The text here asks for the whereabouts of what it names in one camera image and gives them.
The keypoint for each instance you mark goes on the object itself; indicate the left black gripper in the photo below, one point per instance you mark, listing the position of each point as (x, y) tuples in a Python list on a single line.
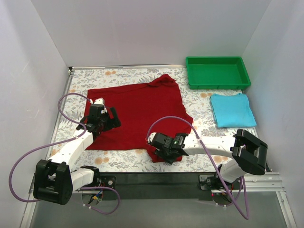
[(107, 120)]

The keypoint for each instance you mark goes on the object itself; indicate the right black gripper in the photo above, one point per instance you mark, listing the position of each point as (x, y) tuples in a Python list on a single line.
[(160, 147)]

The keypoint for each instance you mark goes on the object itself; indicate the red t-shirt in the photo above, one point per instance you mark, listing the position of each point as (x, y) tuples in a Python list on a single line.
[(157, 104)]

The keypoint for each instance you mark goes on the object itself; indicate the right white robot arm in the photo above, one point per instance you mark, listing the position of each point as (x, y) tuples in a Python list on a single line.
[(246, 152)]

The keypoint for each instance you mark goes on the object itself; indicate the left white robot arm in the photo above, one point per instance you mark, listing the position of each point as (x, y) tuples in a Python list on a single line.
[(55, 181)]

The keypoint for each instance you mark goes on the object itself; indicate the floral patterned table mat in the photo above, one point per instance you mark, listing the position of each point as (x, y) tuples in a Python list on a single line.
[(196, 102)]

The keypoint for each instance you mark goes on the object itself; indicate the folded turquoise t-shirt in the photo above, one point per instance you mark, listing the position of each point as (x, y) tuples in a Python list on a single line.
[(232, 111)]

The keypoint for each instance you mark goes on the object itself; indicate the green plastic tray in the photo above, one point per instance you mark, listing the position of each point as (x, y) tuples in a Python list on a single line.
[(217, 73)]

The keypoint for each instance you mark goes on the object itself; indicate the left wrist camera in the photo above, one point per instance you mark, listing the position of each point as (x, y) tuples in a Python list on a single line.
[(98, 102)]

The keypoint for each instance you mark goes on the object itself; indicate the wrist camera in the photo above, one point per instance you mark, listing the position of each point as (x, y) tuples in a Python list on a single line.
[(150, 138), (98, 102)]

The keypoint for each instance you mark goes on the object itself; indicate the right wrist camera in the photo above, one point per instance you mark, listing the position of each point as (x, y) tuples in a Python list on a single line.
[(150, 138)]

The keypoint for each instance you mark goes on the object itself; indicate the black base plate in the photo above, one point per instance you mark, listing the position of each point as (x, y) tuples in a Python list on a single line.
[(160, 185)]

